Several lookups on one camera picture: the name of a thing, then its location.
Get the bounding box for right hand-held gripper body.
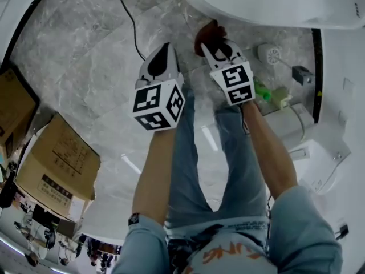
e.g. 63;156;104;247
209;54;256;106

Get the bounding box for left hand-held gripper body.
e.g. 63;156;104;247
131;50;186;131

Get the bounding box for red-brown cloth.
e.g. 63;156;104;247
194;19;228;58

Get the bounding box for white oval basin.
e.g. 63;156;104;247
176;0;365;30

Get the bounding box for person's right forearm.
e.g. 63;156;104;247
241;99;299;203

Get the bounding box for person's left forearm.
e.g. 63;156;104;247
131;128;177;228

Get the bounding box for white toilet brush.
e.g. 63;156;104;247
257;42;294;69

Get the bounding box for black brush holder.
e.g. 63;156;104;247
291;65;312;86

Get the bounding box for brown cardboard box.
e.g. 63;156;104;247
15;112;102;211
0;66;41;158

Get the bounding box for black power cable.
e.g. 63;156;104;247
112;0;148;61

